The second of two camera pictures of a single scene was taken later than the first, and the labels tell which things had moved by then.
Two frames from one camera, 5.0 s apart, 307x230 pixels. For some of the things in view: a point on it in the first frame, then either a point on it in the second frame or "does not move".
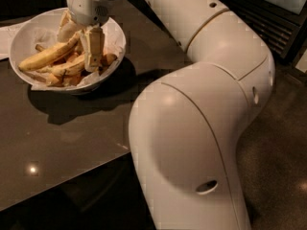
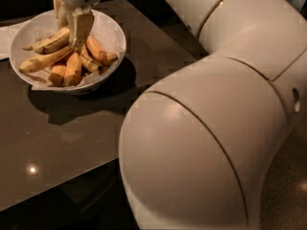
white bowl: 54,54 does not move
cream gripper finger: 92,40 → 80,27
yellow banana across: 65,68 → 51,42
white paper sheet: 7,34 does not move
